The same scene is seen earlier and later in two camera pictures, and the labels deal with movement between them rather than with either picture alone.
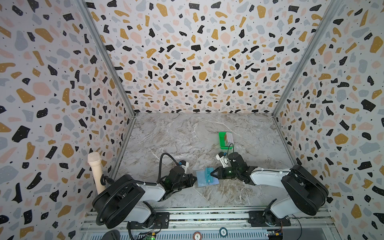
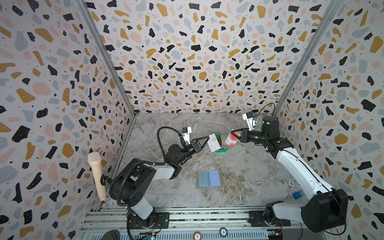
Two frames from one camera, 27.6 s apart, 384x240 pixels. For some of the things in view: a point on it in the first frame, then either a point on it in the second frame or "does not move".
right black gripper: x=222 y=172 → x=245 y=134
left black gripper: x=189 y=177 → x=195 y=143
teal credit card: x=209 y=177 → x=203 y=179
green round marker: x=223 y=231 does not move
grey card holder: x=201 y=179 does not move
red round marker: x=197 y=236 does not move
